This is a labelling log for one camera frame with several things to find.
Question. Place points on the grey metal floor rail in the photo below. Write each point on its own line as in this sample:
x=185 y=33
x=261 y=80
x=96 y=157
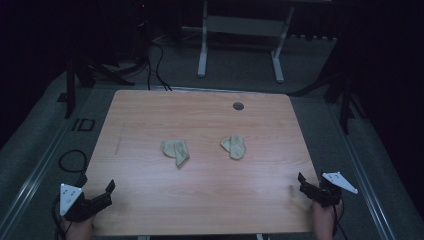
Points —
x=360 y=160
x=33 y=180

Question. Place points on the white metal desk frame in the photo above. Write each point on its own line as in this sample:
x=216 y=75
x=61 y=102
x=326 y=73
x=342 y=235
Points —
x=246 y=26

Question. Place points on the round grey table grommet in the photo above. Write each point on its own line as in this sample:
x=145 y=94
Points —
x=238 y=106

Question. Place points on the beige cloth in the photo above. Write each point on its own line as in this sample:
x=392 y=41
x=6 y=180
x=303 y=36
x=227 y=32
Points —
x=235 y=147
x=176 y=151

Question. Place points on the black tripod stand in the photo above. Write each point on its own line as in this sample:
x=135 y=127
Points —
x=70 y=86
x=346 y=100

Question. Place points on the black power strip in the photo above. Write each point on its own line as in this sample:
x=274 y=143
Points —
x=312 y=37

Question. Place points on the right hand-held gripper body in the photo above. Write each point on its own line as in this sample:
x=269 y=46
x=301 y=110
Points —
x=328 y=194

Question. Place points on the person's left hand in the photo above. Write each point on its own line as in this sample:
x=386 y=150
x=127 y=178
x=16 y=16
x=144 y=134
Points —
x=79 y=230

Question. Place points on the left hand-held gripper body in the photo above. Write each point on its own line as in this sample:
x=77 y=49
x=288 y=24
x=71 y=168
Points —
x=87 y=206

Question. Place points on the person's right hand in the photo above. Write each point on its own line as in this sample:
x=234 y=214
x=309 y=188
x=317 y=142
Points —
x=323 y=221

